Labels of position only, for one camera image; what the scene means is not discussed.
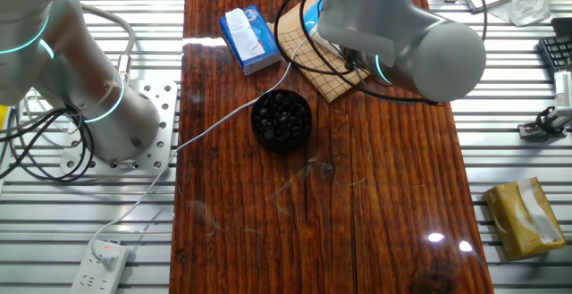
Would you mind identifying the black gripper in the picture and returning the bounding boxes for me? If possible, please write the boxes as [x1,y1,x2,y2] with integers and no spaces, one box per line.
[343,47,375,75]

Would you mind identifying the blue and white desk lamp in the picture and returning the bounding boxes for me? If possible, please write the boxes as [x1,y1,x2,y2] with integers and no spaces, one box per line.
[303,0,349,58]

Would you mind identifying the beige grid go board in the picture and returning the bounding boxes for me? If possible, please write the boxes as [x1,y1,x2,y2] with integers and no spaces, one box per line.
[266,0,372,104]

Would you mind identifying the blue tissue box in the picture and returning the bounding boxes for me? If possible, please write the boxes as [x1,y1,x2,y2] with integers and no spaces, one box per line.
[218,4,283,76]

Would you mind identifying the black bowl of black stones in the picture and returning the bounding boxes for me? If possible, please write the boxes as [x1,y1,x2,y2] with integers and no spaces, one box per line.
[249,88,314,153]

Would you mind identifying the black keyboard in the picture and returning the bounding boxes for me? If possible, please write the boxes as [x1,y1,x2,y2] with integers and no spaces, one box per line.
[538,34,572,72]

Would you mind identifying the white ribbed device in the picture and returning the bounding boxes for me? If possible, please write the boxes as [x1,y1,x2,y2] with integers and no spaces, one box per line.
[552,70,572,110]

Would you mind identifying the black flat device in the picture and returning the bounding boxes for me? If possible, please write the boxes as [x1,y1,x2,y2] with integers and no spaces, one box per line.
[550,16,572,38]

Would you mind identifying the yellow tissue pack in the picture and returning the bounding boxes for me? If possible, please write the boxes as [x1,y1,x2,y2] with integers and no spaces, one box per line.
[484,176,568,262]

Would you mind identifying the white power strip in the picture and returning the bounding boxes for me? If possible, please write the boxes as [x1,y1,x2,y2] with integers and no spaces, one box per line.
[69,239,130,294]

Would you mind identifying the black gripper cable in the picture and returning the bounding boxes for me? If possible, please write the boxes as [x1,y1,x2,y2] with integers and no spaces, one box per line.
[273,0,488,106]

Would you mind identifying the white lamp power cable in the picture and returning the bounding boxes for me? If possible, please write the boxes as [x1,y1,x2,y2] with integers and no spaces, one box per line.
[88,34,316,271]

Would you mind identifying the grey camera on mount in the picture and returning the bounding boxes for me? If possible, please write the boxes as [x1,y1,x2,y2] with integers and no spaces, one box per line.
[517,105,572,143]

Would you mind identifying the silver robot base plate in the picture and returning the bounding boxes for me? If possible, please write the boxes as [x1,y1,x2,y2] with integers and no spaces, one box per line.
[60,79,180,177]

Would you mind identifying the grey robot conduit hose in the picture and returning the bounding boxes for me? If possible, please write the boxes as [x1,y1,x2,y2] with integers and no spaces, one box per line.
[80,3,138,83]

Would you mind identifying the black base cable bundle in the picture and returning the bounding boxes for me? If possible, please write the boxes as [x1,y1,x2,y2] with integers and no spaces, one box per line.
[0,105,96,182]

